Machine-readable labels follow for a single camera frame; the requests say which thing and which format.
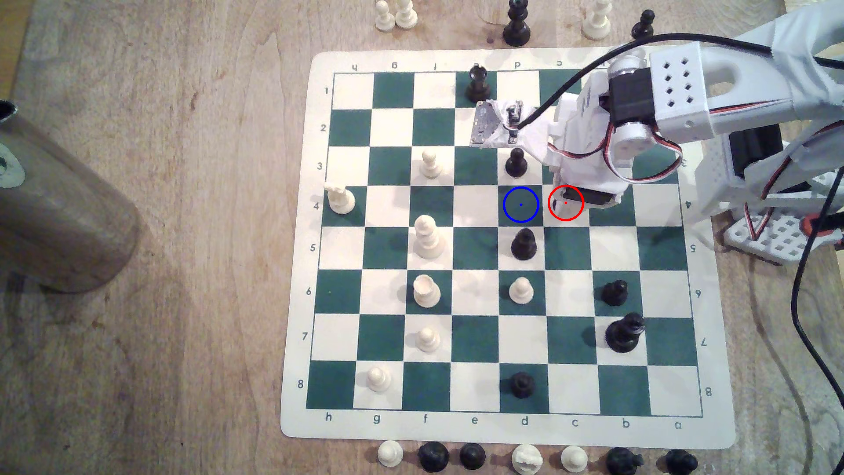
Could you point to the black orange clamp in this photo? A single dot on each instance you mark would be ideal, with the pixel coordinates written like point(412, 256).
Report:
point(821, 227)

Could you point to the green white chess mat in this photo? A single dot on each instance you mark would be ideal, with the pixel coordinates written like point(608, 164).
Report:
point(475, 349)

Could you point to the white perforated base plate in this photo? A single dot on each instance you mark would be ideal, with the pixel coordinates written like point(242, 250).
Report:
point(775, 237)

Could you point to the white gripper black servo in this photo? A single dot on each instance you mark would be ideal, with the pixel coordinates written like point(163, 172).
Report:
point(587, 201)

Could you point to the white chess pawn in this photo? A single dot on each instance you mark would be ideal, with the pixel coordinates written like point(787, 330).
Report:
point(428, 339)
point(521, 290)
point(378, 378)
point(430, 163)
point(573, 458)
point(385, 16)
point(405, 13)
point(390, 453)

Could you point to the black chess pawn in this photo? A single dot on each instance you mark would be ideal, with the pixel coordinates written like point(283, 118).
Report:
point(681, 462)
point(472, 456)
point(524, 244)
point(522, 384)
point(643, 25)
point(478, 82)
point(614, 292)
point(515, 163)

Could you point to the black chess bishop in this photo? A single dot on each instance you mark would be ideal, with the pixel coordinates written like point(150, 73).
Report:
point(516, 25)

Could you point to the white chess bishop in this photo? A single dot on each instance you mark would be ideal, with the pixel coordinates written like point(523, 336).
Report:
point(597, 21)
point(339, 198)

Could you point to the white chess knight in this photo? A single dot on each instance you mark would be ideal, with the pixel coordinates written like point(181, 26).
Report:
point(527, 459)

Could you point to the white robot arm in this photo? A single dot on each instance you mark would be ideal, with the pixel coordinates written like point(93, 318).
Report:
point(682, 86)

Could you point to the tall black chess piece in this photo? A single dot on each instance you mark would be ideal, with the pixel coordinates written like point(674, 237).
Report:
point(623, 333)

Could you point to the black chess rook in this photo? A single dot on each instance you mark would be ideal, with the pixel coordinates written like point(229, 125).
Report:
point(433, 456)

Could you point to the white chess rook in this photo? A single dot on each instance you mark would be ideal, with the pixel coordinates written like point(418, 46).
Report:
point(426, 291)

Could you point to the black chess knight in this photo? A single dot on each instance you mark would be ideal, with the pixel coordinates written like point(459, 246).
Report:
point(623, 461)

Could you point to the bare circuit board camera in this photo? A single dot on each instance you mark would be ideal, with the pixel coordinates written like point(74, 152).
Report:
point(488, 125)

